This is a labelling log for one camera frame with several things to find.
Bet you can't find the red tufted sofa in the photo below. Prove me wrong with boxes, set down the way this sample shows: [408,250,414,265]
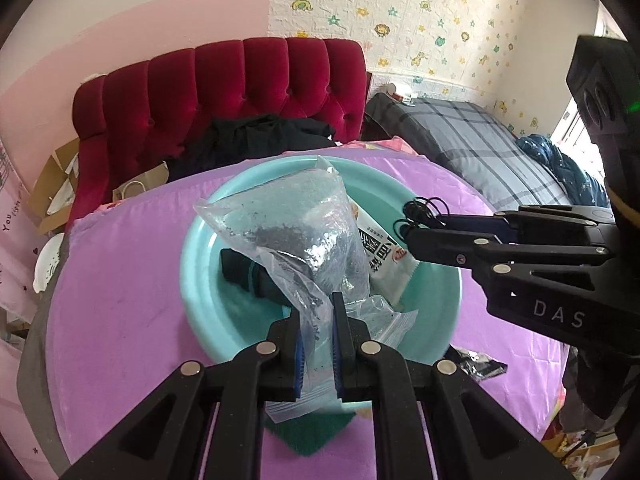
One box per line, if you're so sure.
[72,37,368,221]

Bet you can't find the teal plastic basin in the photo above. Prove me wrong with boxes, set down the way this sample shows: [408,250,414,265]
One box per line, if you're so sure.
[179,155,463,413]

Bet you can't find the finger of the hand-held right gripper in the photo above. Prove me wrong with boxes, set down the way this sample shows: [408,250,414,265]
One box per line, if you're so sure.
[402,227,615,286]
[440,205,616,241]

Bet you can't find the purple quilted tablecloth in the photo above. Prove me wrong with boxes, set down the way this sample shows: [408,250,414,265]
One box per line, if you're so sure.
[45,140,571,480]

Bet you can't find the open cardboard box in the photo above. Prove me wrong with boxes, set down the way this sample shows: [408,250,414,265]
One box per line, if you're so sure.
[27,137,83,236]

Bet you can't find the dark clothing pile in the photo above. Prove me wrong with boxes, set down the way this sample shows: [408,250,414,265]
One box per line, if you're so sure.
[165,114,337,181]

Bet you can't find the green cloth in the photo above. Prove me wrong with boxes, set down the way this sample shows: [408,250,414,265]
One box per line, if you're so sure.
[262,402,358,457]

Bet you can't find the grey round table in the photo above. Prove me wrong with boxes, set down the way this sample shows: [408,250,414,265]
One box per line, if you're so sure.
[17,280,71,476]

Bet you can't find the black hair ties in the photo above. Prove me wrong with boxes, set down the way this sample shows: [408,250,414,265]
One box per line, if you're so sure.
[392,196,448,236]

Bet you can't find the white plate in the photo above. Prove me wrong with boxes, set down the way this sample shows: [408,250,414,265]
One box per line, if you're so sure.
[34,232,66,295]

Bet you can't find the grey plaid bed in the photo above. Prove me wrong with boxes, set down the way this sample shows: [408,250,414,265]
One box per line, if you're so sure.
[365,92,573,216]

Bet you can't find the crumpled silver black wrapper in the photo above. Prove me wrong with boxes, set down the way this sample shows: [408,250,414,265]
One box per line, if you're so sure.
[445,345,507,383]

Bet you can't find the blue star-print cloth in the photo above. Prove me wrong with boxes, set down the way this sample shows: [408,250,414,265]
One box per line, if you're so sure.
[515,134,608,208]

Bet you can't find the white orange snack packet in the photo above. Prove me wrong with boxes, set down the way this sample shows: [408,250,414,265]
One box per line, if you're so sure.
[350,200,418,308]

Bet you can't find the white plastic bag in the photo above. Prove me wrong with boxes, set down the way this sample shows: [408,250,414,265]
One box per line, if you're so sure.
[345,295,420,356]

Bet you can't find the clear zip bag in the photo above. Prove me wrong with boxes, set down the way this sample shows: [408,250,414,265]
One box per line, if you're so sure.
[194,155,373,423]

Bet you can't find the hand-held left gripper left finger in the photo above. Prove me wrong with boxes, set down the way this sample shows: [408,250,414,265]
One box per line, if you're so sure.
[60,307,303,480]

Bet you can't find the black glove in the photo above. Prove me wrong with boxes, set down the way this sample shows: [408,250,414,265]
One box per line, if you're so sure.
[219,247,286,306]

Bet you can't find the brown paper bag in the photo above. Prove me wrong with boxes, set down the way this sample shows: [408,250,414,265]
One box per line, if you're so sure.
[112,162,171,203]

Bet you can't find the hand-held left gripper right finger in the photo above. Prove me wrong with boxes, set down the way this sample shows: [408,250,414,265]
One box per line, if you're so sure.
[331,291,546,480]

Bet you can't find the pink cartoon curtain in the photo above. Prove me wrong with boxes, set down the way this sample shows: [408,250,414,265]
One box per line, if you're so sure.
[0,140,38,341]

